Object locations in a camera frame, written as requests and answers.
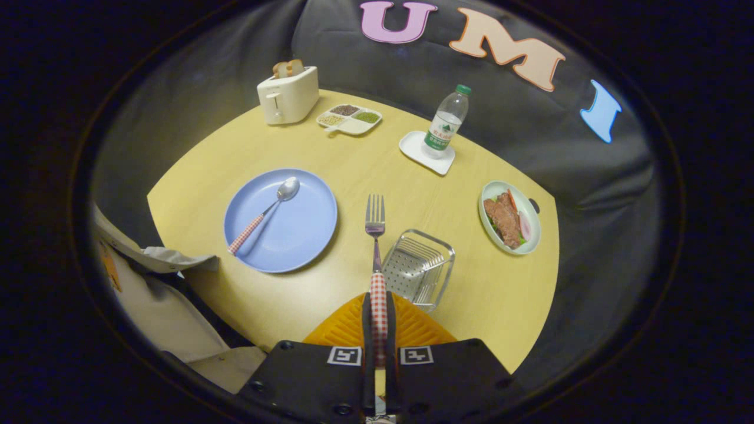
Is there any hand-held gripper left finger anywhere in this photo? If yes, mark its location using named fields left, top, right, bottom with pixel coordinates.
left=236, top=293, right=376, bottom=424

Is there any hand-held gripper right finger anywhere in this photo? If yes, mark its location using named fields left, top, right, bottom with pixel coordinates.
left=386, top=293, right=522, bottom=424

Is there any fork with checkered handle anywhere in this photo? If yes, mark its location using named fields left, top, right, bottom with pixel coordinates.
left=365, top=194, right=389, bottom=369

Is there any spoon with checkered handle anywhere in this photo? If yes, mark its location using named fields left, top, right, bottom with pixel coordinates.
left=228, top=177, right=301, bottom=256

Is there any blue plate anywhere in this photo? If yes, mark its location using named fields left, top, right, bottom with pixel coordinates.
left=223, top=168, right=338, bottom=274

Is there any white plate of meat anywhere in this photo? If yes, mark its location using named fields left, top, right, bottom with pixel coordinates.
left=478, top=180, right=541, bottom=256

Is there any white coaster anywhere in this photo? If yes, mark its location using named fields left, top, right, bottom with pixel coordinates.
left=399, top=130, right=456, bottom=176

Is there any clear water bottle green cap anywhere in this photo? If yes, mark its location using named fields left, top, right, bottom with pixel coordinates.
left=422, top=84, right=472, bottom=160

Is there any white divided grain dish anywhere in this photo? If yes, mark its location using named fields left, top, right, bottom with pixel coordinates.
left=316, top=104, right=383, bottom=137

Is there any white toaster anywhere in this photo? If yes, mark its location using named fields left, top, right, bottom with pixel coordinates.
left=257, top=66, right=320, bottom=125

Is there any metal wire cutlery basket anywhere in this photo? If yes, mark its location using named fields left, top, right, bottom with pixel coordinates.
left=381, top=229, right=455, bottom=313

